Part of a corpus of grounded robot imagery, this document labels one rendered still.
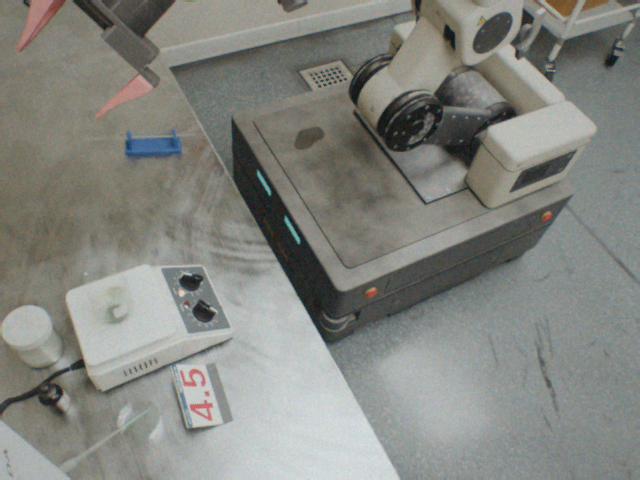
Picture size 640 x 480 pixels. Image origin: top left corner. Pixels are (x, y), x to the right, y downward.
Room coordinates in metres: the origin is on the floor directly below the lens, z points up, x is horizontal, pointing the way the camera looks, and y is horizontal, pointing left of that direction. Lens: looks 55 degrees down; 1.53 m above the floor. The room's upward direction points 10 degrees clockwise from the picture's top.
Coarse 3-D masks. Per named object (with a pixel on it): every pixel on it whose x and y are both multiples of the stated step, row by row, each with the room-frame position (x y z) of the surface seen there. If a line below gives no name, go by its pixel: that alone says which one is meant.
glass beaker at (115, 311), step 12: (84, 276) 0.32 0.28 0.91; (96, 276) 0.33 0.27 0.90; (108, 276) 0.34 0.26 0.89; (120, 276) 0.34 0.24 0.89; (84, 288) 0.31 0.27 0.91; (96, 288) 0.33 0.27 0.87; (96, 300) 0.29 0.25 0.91; (108, 300) 0.30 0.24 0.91; (120, 300) 0.30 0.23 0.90; (132, 300) 0.32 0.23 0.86; (96, 312) 0.30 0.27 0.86; (108, 312) 0.29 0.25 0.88; (120, 312) 0.30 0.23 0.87; (132, 312) 0.31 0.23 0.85; (108, 324) 0.29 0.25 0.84; (120, 324) 0.30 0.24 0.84
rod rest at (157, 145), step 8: (176, 136) 0.71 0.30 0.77; (128, 144) 0.67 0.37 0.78; (136, 144) 0.68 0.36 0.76; (144, 144) 0.69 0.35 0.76; (152, 144) 0.69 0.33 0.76; (160, 144) 0.69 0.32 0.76; (168, 144) 0.70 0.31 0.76; (176, 144) 0.69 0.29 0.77; (128, 152) 0.66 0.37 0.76; (136, 152) 0.67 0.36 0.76; (144, 152) 0.67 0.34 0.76; (152, 152) 0.67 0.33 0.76; (160, 152) 0.68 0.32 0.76; (168, 152) 0.68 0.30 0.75; (176, 152) 0.69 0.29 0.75
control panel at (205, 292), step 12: (168, 276) 0.40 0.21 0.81; (204, 276) 0.42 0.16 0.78; (180, 288) 0.38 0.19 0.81; (204, 288) 0.40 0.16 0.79; (180, 300) 0.36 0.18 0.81; (192, 300) 0.37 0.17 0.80; (204, 300) 0.38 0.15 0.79; (216, 300) 0.39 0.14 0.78; (180, 312) 0.34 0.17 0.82; (192, 324) 0.33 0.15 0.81; (204, 324) 0.34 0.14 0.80; (216, 324) 0.34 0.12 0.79; (228, 324) 0.35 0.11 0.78
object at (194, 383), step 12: (180, 372) 0.27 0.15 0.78; (192, 372) 0.28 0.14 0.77; (192, 384) 0.26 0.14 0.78; (204, 384) 0.27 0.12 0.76; (192, 396) 0.24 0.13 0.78; (204, 396) 0.25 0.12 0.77; (192, 408) 0.22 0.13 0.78; (204, 408) 0.23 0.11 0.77; (192, 420) 0.21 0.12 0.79; (204, 420) 0.21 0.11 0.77; (216, 420) 0.22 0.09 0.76
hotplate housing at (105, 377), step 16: (160, 272) 0.40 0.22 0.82; (176, 320) 0.33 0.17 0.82; (176, 336) 0.30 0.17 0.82; (192, 336) 0.31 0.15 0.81; (208, 336) 0.32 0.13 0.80; (224, 336) 0.34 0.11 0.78; (144, 352) 0.27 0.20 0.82; (160, 352) 0.28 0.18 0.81; (176, 352) 0.29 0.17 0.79; (192, 352) 0.31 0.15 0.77; (80, 368) 0.25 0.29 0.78; (96, 368) 0.24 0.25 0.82; (112, 368) 0.25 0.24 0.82; (128, 368) 0.25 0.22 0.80; (144, 368) 0.27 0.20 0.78; (96, 384) 0.23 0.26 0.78; (112, 384) 0.24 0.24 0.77
